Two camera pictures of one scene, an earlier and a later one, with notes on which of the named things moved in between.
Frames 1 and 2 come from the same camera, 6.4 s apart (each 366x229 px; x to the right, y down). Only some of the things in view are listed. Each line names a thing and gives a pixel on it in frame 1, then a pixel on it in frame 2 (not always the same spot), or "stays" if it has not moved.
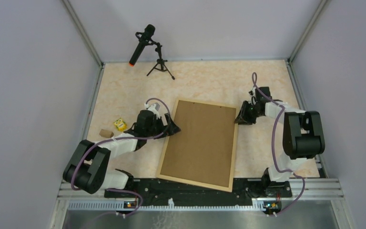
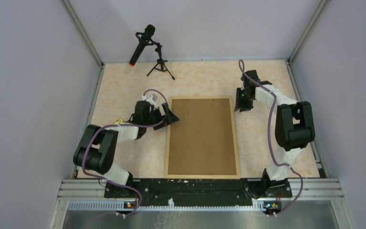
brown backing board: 202,150 stays
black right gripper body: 249,114 -> 242,102
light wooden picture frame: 234,146 -> 202,144
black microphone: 144,39 stays
